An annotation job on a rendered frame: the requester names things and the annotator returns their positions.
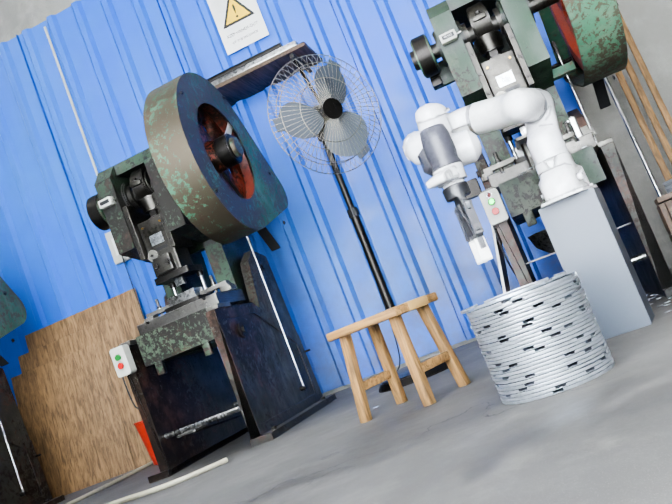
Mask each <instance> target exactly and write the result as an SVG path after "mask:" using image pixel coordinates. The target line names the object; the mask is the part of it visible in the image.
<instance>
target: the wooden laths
mask: <svg viewBox="0 0 672 504"><path fill-rule="evenodd" d="M620 15H621V13H620ZM621 19H622V23H623V27H624V32H625V37H626V41H627V43H628V45H629V47H630V50H631V52H632V54H633V56H634V58H635V60H636V62H637V64H638V66H639V68H640V70H641V73H642V75H643V77H644V79H645V81H646V83H647V85H648V87H649V89H650V91H651V93H652V95H653V98H654V100H655V102H656V104H657V106H658V108H659V110H660V112H661V114H662V116H663V118H664V120H665V123H666V125H667V127H668V129H669V131H670V133H671V135H672V118H671V116H670V114H669V112H668V110H667V108H666V106H665V104H664V102H663V100H662V97H661V95H660V93H659V91H658V89H657V87H656V85H655V83H654V81H653V79H652V77H651V75H650V73H649V71H648V68H647V66H646V64H645V62H644V60H643V58H642V56H641V54H640V52H639V50H638V48H637V46H636V44H635V42H634V39H633V37H632V35H631V33H630V31H629V29H628V27H627V25H626V23H625V21H624V19H623V17H622V15H621ZM625 69H626V71H627V73H628V75H629V77H630V79H631V81H632V83H633V85H634V87H635V90H636V92H637V94H638V96H639V98H640V100H641V102H642V104H643V106H644V108H645V111H646V113H647V115H648V117H649V119H650V121H651V123H652V125H653V127H654V130H655V132H656V134H657V136H658V138H659V140H660V142H661V144H662V146H663V148H664V151H665V153H666V155H667V157H668V159H669V161H670V163H671V165H672V148H671V146H670V144H669V142H668V140H667V138H666V136H665V134H664V132H663V130H662V128H661V125H660V123H659V121H658V119H657V117H656V115H655V113H654V111H653V109H652V107H651V105H650V102H649V100H648V98H647V96H646V94H645V92H644V90H643V88H642V86H641V84H640V82H639V79H638V77H637V75H636V73H635V71H634V69H633V67H632V65H631V63H630V61H629V58H628V62H627V66H626V68H625ZM615 75H616V77H617V79H618V81H619V83H620V85H621V87H622V89H623V92H624V94H625V96H626V98H627V100H628V102H629V104H630V106H631V109H632V111H633V113H634V115H635V117H636V119H637V121H638V123H639V126H640V128H641V130H642V132H643V134H644V136H645V138H646V140H647V143H648V145H649V147H650V149H651V151H652V153H653V155H654V157H655V160H656V162H657V164H658V166H659V168H660V170H661V172H662V174H663V177H664V179H665V181H668V180H670V179H672V177H671V174H670V172H669V170H668V168H667V166H666V164H665V162H664V160H663V158H662V155H661V153H660V151H659V149H658V147H657V145H656V143H655V141H654V139H653V136H652V134H651V132H650V130H649V128H648V126H647V124H646V122H645V120H644V117H643V115H642V113H641V111H640V109H639V107H638V105H637V103H636V101H635V98H634V96H633V94H632V92H631V90H630V88H629V86H628V84H627V82H626V79H625V77H624V75H623V73H622V71H619V72H617V73H615ZM603 79H604V81H605V83H606V85H607V87H608V90H609V92H610V94H611V96H612V98H613V100H614V102H615V105H616V107H617V109H618V111H619V113H620V115H621V118H622V120H623V122H624V124H625V126H626V128H627V130H628V133H629V135H630V137H631V139H632V141H633V143H634V145H635V148H636V150H637V152H638V154H639V156H640V158H641V160H642V163H643V165H644V167H645V169H646V171H647V173H648V175H649V178H650V180H651V182H652V184H653V186H654V188H655V190H656V193H657V195H658V197H660V196H662V193H661V191H660V189H659V187H658V185H657V183H656V181H655V179H654V176H653V174H652V172H651V170H650V168H649V166H648V164H647V161H646V159H645V157H644V155H643V153H642V151H641V149H640V146H639V144H638V142H637V140H636V138H635V136H634V134H633V131H632V129H631V127H630V125H629V123H628V121H627V119H626V116H625V114H624V112H623V110H622V108H621V106H620V104H619V102H618V99H617V97H616V95H615V93H614V91H613V89H612V87H611V84H610V82H609V80H608V78H607V77H605V78H603Z"/></svg>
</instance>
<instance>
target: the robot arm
mask: <svg viewBox="0 0 672 504"><path fill-rule="evenodd" d="M449 110H450V109H449V108H446V107H445V106H443V105H441V104H438V103H429V104H425V105H423V106H422V107H420V108H419V109H418V110H417V111H416V113H415V119H416V123H417V127H418V130H419V131H414V132H412V133H410V134H408V135H407V136H406V137H405V139H404V141H403V147H402V148H403V151H404V154H405V156H406V158H407V159H408V160H410V161H411V162H412V163H414V164H417V165H421V166H422V169H423V172H424V173H425V174H428V175H430V176H432V178H430V179H429V180H428V181H427V182H426V185H427V187H428V188H429V189H433V188H437V187H438V189H441V188H443V189H444V190H443V195H444V197H445V200H446V202H452V201H453V202H454V204H455V210H454V213H455V215H456V217H457V219H458V221H459V224H460V226H461V229H462V232H463V234H464V237H465V240H466V242H469V245H470V247H471V250H472V252H473V255H474V257H475V260H476V262H477V265H480V264H482V263H485V262H487V261H488V260H491V259H493V257H492V254H491V252H490V249H489V247H488V245H487V242H486V240H485V237H484V235H483V232H484V229H483V227H482V225H481V223H480V221H479V218H478V216H477V214H476V211H475V209H474V206H473V203H472V200H471V199H469V200H468V199H467V197H466V196H467V195H469V194H470V193H471V190H470V187H469V185H468V183H467V182H466V181H464V179H465V178H467V177H468V176H467V174H466V172H465V169H464V167H463V166H466V165H469V164H472V163H475V162H477V161H478V159H479V157H480V155H481V154H482V146H481V144H480V141H479V139H478V137H477V135H482V134H486V133H490V132H494V131H498V130H501V129H504V128H507V127H510V126H512V125H516V124H520V123H524V124H525V127H526V133H527V146H528V148H529V151H530V153H531V155H532V158H533V160H534V163H535V165H536V166H535V168H536V170H537V173H538V175H539V178H540V182H539V184H538V185H539V188H540V190H541V192H542V194H543V195H541V197H542V199H545V201H546V203H543V204H542V205H541V208H544V207H546V206H549V205H551V204H554V203H556V202H558V201H561V200H563V199H566V198H568V197H570V196H573V195H575V194H578V193H580V192H582V191H585V190H587V189H589V188H592V187H595V188H596V187H598V186H597V185H596V184H595V185H593V183H591V184H590V183H589V181H588V178H587V176H586V174H585V172H584V170H583V168H582V166H579V165H577V164H576V163H575V162H574V160H573V158H572V156H571V153H570V152H568V149H567V147H566V144H565V142H564V139H563V137H562V134H561V132H560V130H559V125H558V121H557V116H556V111H555V100H554V98H553V97H552V96H551V95H550V93H549V92H547V91H545V90H542V89H540V88H521V87H520V88H517V89H514V90H511V91H509V92H506V93H504V94H502V95H499V96H497V97H493V98H489V99H486V100H482V101H479V102H475V103H472V104H471V105H468V106H465V107H462V108H460V109H458V110H455V111H453V112H451V113H446V112H447V111H449Z"/></svg>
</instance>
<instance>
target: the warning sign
mask: <svg viewBox="0 0 672 504"><path fill-rule="evenodd" d="M207 2H208V5H209V8H210V10H211V13H212V15H213V18H214V21H215V23H216V26H217V28H218V31H219V34H220V36H221V39H222V42H223V44H224V47H225V49H226V52H227V55H230V54H232V53H234V52H236V51H238V50H240V49H242V48H244V47H246V46H248V45H249V44H251V43H253V42H255V41H257V40H259V39H261V38H263V37H265V36H267V35H269V33H268V30H267V27H266V25H265V22H264V20H263V17H262V15H261V12H260V10H259V7H258V4H257V2H256V0H207Z"/></svg>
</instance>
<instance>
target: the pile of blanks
mask: <svg viewBox="0 0 672 504"><path fill-rule="evenodd" d="M580 284H581V281H580V279H579V278H578V275H575V276H574V277H572V278H569V279H567V280H565V281H562V282H560V283H558V284H555V285H553V286H550V287H548V288H545V289H543V290H540V291H538V292H535V293H533V294H530V295H527V296H525V297H522V298H520V299H517V300H514V301H512V302H509V303H506V304H503V305H501V306H498V307H495V308H492V309H490V310H487V311H484V312H481V313H478V314H475V315H471V316H468V318H469V321H470V322H471V326H470V327H471V329H473V331H474V334H475V336H476V335H477V336H476V338H478V339H477V341H478V343H479V344H480V345H479V347H480V348H481V353H482V354H483V357H484V359H485V362H486V364H487V367H488V369H489V370H490V371H489V372H490V375H491V377H492V379H493V381H494V382H495V387H496V388H497V390H498V393H499V396H500V397H501V400H502V403H503V404H505V405H514V404H521V403H526V402H530V401H534V400H538V399H542V398H545V397H548V396H552V395H555V394H557V393H559V392H563V391H566V390H569V389H571V388H574V387H577V386H579V385H581V384H584V383H586V382H588V381H591V380H593V379H595V378H597V377H599V376H601V375H602V374H604V373H606V372H607V371H609V370H610V369H611V368H613V367H614V365H615V362H614V361H613V358H612V356H611V352H610V350H609V348H608V347H607V342H606V340H605V339H604V337H603V335H602V332H601V330H600V327H599V325H598V324H597V321H596V318H595V315H594V314H593V312H592V307H591V306H590V303H589V301H588V299H587V297H586V294H585V291H584V288H583V287H581V285H580ZM577 286H578V287H577ZM589 308H590V309H589ZM476 317H477V318H476ZM475 321H476V322H475Z"/></svg>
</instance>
